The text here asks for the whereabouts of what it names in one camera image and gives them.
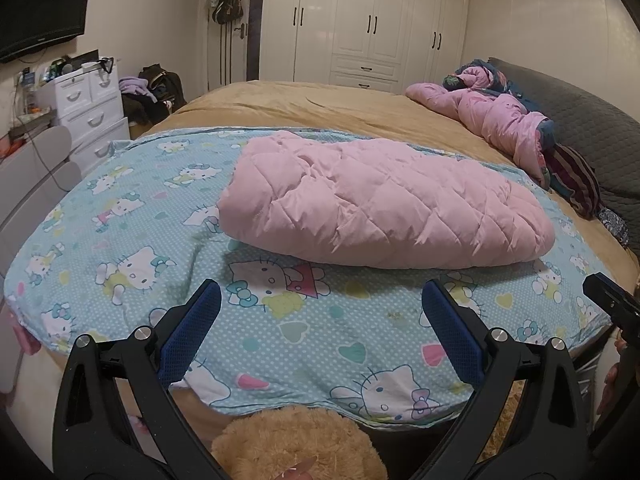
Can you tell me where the lilac clothing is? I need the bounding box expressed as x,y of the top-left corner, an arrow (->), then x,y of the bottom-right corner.
118,76 -> 158,101

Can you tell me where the pink floral quilt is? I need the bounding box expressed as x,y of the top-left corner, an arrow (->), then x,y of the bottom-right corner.
405,62 -> 556,191

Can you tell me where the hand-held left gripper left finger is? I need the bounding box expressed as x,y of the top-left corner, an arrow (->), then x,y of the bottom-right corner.
51,278 -> 231,480

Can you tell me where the person's right hand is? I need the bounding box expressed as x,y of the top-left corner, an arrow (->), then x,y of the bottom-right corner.
597,332 -> 628,413

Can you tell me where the black backpack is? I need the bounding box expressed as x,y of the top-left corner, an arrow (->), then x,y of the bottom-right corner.
137,64 -> 186,111

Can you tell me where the tan bed blanket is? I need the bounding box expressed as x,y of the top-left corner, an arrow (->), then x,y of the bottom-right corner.
15,79 -> 640,411

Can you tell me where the white drawer cabinet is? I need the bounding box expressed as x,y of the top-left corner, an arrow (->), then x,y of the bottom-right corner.
35,50 -> 132,176

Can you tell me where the black television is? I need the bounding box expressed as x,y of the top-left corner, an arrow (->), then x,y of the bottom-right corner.
0,0 -> 95,63

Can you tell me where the purple striped pillow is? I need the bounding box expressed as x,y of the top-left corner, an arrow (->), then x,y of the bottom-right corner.
545,142 -> 601,218

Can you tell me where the grey rounded chair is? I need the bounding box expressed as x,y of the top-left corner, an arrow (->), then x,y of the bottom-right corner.
0,125 -> 83,241

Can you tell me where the grey quilted headboard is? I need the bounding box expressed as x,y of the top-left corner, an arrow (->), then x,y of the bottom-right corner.
487,57 -> 640,221

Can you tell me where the pink quilted jacket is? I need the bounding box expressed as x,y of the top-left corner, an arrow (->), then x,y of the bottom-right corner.
217,130 -> 556,267

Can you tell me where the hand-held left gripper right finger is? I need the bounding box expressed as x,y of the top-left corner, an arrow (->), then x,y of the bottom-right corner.
410,278 -> 590,480

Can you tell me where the white wardrobe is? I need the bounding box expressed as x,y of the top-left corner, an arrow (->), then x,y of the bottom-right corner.
260,0 -> 471,95

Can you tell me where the person's left hand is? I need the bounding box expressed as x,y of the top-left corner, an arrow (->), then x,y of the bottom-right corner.
280,460 -> 317,480

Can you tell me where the blue cartoon cat bedsheet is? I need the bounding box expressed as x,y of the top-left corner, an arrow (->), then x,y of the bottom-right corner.
2,127 -> 613,428

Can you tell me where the dark patterned cloth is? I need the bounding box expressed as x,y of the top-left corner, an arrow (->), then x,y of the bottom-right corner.
597,207 -> 631,248

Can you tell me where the room door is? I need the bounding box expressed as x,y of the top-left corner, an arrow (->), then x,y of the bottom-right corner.
205,0 -> 266,92

